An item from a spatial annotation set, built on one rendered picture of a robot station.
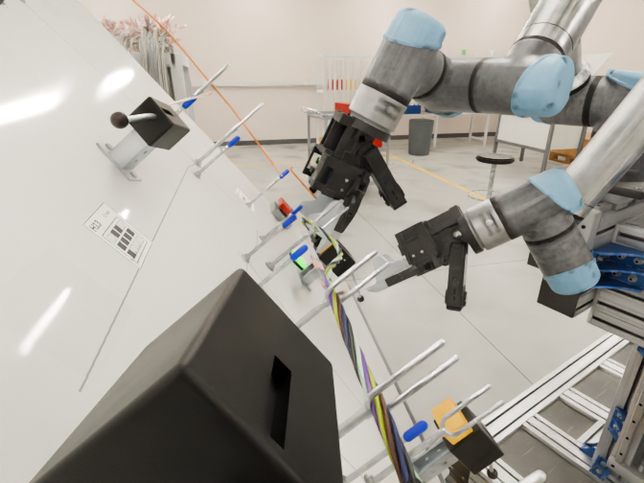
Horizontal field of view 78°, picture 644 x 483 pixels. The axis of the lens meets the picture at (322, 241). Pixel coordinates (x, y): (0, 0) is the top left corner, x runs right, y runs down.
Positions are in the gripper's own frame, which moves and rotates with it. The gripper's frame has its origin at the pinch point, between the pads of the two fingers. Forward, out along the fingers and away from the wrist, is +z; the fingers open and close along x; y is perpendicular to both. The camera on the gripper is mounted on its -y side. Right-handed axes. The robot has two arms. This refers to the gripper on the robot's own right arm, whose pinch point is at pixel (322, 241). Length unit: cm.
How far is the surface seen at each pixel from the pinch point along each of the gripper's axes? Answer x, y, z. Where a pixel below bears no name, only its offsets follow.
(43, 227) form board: 31.6, 32.0, -7.1
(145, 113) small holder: 16.4, 29.6, -12.4
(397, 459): 46.0, 13.2, -8.2
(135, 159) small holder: 15.5, 29.2, -7.7
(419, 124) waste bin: -606, -353, -42
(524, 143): -452, -440, -85
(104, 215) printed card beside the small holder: 25.5, 29.5, -6.0
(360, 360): 39.2, 12.6, -8.2
